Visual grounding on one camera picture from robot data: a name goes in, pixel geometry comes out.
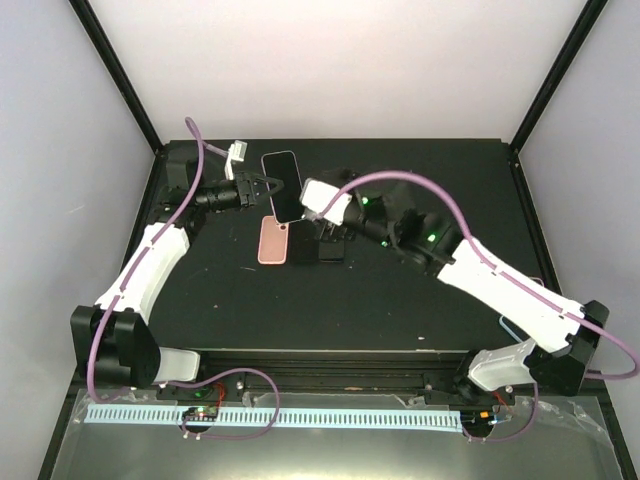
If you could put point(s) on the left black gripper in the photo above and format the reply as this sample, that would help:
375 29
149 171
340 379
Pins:
246 187

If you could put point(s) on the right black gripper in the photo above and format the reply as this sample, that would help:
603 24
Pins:
326 232

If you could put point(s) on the black phone case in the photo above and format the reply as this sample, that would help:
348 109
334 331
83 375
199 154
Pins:
331 251

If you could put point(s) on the black phone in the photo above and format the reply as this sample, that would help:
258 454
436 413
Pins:
302 244

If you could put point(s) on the pink phone case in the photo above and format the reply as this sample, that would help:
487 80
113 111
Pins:
273 242

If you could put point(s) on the blue cased phone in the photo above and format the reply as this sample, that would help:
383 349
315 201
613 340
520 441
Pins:
515 332

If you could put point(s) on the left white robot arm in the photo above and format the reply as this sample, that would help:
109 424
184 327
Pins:
113 343

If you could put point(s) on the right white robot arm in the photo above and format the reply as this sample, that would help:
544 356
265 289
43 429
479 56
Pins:
562 334

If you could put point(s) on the left small circuit board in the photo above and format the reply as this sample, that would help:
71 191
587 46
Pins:
200 413

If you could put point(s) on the small circuit board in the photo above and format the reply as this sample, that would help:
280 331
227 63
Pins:
481 417
200 413

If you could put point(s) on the right small circuit board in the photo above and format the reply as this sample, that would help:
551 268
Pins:
481 417

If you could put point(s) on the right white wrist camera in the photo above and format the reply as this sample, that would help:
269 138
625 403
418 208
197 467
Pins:
316 199

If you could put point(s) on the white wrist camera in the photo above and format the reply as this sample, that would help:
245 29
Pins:
235 155
316 199

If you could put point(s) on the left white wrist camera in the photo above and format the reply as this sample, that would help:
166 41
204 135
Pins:
235 155

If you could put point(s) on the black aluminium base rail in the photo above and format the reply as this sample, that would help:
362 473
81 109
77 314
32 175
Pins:
435 375

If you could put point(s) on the white slotted cable duct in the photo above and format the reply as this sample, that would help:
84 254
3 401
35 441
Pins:
306 418

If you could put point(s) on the left black frame post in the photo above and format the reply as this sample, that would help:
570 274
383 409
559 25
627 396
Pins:
98 37

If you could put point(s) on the black frame post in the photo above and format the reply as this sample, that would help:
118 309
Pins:
98 37
577 36

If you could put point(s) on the right black frame post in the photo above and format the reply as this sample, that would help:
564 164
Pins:
577 36

